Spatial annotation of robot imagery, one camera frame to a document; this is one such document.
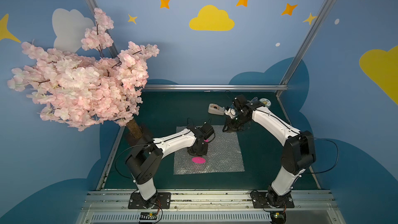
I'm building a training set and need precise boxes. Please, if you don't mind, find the left controller board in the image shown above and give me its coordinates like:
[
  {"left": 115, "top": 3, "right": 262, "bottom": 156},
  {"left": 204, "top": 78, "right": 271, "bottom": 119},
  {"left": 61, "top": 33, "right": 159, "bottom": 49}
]
[{"left": 138, "top": 212, "right": 158, "bottom": 223}]

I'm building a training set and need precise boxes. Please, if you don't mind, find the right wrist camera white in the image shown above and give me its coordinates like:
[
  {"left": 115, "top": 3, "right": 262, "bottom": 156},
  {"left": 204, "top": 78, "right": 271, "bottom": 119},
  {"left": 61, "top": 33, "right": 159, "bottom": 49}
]
[{"left": 224, "top": 107, "right": 237, "bottom": 119}]

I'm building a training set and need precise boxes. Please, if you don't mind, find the pink plastic wine glass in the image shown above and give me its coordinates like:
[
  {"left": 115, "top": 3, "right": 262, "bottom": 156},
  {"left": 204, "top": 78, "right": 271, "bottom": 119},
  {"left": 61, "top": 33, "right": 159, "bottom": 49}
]
[{"left": 191, "top": 157, "right": 206, "bottom": 164}]

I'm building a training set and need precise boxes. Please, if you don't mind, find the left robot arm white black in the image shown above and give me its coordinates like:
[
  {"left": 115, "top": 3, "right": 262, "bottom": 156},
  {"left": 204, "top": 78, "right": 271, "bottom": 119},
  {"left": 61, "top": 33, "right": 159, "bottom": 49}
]
[{"left": 125, "top": 123, "right": 215, "bottom": 209}]

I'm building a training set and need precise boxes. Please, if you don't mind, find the aluminium rail frame front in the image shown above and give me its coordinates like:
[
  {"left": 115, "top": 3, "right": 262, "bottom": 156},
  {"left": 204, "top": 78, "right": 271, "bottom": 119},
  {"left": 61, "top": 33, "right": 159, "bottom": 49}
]
[{"left": 77, "top": 190, "right": 345, "bottom": 224}]

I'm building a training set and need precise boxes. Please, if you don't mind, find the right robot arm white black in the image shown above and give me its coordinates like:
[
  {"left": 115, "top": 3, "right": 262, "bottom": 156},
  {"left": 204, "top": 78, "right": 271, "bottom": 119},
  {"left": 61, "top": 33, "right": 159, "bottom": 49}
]
[{"left": 223, "top": 95, "right": 316, "bottom": 208}]

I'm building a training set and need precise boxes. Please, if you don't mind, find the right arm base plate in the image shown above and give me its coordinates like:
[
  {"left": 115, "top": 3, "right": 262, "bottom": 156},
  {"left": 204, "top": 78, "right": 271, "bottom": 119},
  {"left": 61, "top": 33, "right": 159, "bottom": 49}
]
[{"left": 249, "top": 190, "right": 295, "bottom": 209}]

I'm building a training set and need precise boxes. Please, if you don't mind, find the right controller board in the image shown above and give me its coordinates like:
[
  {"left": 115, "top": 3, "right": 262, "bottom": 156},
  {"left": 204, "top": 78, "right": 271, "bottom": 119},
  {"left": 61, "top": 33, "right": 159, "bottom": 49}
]
[{"left": 270, "top": 212, "right": 286, "bottom": 224}]

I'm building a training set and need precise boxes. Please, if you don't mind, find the pink cherry blossom tree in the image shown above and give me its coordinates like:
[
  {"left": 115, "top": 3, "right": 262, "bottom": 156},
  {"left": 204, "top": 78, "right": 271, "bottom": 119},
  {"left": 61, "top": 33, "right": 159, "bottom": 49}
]
[{"left": 7, "top": 7, "right": 160, "bottom": 139}]

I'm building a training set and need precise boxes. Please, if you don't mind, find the beige tape dispenser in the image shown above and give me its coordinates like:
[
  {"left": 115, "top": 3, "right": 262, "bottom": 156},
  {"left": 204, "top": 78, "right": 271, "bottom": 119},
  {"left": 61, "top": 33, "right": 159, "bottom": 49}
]
[{"left": 208, "top": 103, "right": 225, "bottom": 116}]

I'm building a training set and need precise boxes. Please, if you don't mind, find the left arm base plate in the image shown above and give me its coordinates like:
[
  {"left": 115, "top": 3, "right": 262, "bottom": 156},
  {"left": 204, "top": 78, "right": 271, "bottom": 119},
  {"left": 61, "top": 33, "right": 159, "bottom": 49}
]
[{"left": 127, "top": 192, "right": 171, "bottom": 209}]

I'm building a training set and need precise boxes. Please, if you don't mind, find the controller board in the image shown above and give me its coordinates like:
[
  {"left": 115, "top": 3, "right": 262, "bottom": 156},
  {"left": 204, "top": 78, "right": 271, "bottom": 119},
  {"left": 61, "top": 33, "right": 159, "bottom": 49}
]
[
  {"left": 138, "top": 212, "right": 158, "bottom": 223},
  {"left": 270, "top": 212, "right": 286, "bottom": 224}
]

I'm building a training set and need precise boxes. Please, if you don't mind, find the bubble wrap sheet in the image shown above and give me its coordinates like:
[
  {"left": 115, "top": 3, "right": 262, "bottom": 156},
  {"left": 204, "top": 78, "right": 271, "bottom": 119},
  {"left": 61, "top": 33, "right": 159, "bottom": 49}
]
[{"left": 174, "top": 125, "right": 245, "bottom": 175}]

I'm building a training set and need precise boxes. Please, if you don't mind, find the green label tape roll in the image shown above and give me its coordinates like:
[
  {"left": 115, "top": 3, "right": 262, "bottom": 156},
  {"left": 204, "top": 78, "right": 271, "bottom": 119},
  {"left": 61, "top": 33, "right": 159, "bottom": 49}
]
[{"left": 259, "top": 98, "right": 272, "bottom": 108}]

